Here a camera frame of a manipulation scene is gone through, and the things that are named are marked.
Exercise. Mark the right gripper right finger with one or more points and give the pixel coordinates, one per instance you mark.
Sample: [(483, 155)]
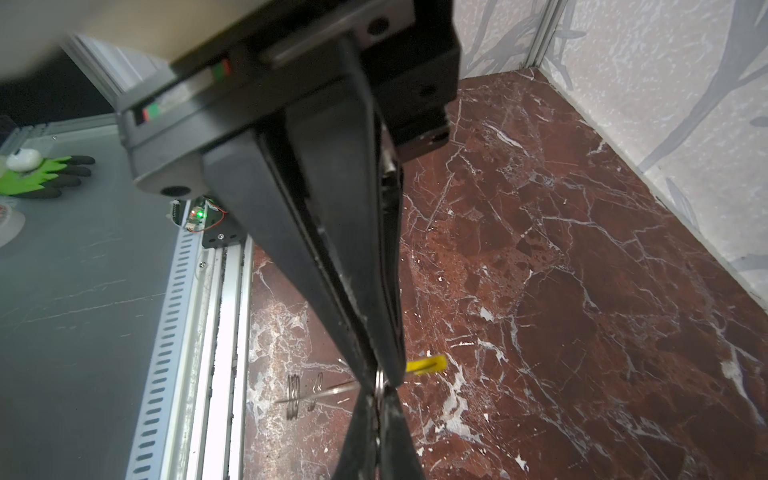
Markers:
[(398, 459)]

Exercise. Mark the aluminium front rail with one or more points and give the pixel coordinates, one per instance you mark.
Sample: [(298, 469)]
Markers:
[(192, 413)]

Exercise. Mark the green black work glove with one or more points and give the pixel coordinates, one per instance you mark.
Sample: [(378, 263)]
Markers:
[(27, 174)]

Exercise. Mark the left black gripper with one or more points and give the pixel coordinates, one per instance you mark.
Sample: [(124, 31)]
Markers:
[(407, 52)]

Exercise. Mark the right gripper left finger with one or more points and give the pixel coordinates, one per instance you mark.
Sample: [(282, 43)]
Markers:
[(358, 456)]

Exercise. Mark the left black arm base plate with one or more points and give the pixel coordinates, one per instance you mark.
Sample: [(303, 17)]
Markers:
[(206, 217)]

